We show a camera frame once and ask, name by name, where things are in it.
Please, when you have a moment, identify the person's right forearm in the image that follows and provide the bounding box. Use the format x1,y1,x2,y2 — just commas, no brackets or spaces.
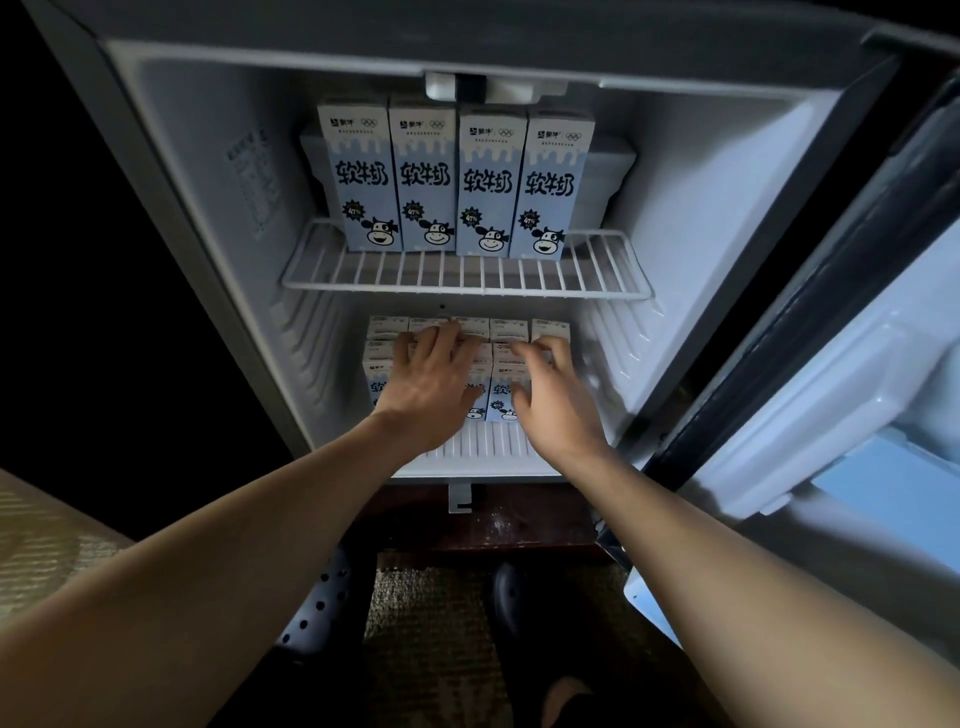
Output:
536,442,960,728

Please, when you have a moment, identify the person's left hand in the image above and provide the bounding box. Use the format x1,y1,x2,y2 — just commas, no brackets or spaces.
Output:
372,322,489,456

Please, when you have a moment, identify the white door shelf bin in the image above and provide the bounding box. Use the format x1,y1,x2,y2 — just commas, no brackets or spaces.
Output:
697,300,960,520

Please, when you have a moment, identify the person's right hand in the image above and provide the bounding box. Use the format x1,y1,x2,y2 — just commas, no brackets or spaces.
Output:
510,336,612,466

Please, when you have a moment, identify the dark perforated right clog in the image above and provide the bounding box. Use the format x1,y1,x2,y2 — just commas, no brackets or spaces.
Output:
486,561,545,680

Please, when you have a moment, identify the white mini fridge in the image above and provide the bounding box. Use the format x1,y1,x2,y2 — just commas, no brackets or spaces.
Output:
22,0,960,519

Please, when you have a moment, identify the person's right leg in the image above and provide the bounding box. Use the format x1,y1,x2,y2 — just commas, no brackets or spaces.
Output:
541,675,597,728

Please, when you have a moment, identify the white thermostat light housing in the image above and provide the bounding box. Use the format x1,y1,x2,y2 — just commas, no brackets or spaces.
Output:
423,71,560,106

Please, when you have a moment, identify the dark perforated clog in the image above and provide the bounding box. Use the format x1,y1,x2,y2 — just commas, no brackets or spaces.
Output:
276,546,376,665
486,561,545,680

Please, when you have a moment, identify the dark perforated left clog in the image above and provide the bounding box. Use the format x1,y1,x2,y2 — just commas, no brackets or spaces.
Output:
276,546,376,665

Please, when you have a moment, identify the person's left forearm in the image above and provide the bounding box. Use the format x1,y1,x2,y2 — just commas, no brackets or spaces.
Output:
0,414,445,728

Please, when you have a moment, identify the dark wooden cabinet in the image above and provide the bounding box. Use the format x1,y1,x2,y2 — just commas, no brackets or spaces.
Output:
366,480,610,562

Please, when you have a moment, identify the printed sticker label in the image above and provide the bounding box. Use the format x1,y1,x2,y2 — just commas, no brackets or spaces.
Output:
223,126,273,243

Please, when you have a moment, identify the blue cow print milk carton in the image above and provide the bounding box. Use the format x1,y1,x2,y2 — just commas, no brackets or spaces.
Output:
388,96,459,252
317,101,404,252
456,105,528,258
510,107,596,262

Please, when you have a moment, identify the white wire fridge shelf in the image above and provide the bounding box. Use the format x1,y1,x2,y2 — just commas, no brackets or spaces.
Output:
281,217,655,300

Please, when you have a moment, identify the white fridge door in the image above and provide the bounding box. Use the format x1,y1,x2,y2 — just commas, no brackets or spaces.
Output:
622,71,960,676

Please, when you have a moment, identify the group of small milk cartons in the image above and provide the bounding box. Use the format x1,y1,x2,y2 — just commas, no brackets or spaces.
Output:
362,315,575,423

